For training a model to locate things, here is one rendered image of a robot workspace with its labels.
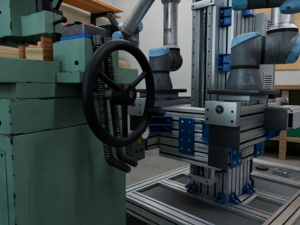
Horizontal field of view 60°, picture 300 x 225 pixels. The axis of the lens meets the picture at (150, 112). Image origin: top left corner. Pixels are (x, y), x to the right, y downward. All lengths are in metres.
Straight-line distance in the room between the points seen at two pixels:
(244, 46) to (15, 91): 0.85
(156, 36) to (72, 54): 3.76
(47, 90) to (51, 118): 0.08
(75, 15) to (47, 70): 3.64
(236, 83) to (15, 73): 0.80
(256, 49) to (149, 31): 3.52
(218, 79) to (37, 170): 0.95
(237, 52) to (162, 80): 0.45
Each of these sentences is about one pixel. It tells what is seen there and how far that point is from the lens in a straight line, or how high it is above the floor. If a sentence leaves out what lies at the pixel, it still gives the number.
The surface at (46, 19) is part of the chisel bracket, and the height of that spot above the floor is 1.04.
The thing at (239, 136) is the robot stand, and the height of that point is 0.64.
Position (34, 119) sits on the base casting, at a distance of 0.75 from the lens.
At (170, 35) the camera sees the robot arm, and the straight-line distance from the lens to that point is 1.58.
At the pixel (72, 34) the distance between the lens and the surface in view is 0.79.
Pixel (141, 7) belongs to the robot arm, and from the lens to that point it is 1.56.
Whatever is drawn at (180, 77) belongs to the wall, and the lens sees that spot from 4.21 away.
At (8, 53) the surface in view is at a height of 0.93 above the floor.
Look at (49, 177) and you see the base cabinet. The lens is 0.80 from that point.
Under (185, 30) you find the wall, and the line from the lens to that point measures 4.26.
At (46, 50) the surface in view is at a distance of 0.86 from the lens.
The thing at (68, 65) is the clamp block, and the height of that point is 0.89.
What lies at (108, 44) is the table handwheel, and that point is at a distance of 0.66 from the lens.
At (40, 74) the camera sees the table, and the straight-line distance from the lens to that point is 0.75.
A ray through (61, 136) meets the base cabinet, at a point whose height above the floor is 0.69.
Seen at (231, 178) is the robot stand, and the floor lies 0.35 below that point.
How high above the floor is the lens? 0.83
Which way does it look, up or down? 6 degrees down
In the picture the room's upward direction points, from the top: straight up
